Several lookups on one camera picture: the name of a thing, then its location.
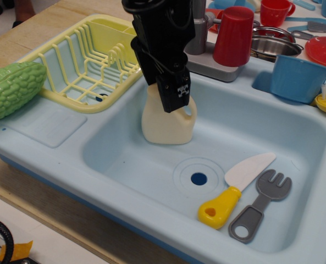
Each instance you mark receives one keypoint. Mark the yellow handled toy knife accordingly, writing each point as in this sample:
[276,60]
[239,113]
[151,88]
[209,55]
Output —
[215,212]

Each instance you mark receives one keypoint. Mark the red toy mug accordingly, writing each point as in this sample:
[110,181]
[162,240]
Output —
[274,12]

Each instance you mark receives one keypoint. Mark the blue toy pot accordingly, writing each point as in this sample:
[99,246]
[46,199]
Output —
[296,79]

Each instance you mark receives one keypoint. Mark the red toy plate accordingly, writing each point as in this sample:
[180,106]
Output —
[316,49]

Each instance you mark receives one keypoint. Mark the grey toy fork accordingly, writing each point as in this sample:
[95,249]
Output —
[271,186]

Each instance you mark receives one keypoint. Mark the light blue toy sink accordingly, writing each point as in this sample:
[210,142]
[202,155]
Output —
[103,160]

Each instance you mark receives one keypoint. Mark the silver metal pot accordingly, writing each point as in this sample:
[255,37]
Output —
[268,42]

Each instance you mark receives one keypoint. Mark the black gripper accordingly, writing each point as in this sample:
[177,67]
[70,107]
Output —
[163,29]

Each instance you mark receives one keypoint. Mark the red upside-down cup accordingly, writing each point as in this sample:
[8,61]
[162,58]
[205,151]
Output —
[233,44]

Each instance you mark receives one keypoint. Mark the grey toy spatula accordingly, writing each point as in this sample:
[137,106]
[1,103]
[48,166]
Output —
[312,26]

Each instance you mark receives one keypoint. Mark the yellow plastic drying rack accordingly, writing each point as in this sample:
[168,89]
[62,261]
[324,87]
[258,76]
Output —
[89,65]

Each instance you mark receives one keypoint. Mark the blue toy utensil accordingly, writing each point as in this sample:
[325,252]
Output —
[301,19]

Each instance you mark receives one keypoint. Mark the blue toy plate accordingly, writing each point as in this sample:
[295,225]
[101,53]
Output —
[223,4]

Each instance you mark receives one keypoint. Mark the orange tape piece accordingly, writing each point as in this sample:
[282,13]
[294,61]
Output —
[19,251]

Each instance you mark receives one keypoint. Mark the grey toy faucet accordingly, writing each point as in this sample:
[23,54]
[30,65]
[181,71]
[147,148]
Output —
[200,52]

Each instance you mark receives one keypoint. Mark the green bitter gourd toy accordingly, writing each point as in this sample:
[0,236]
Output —
[19,83]

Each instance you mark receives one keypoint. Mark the cream detergent bottle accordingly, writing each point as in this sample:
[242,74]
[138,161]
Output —
[160,127]

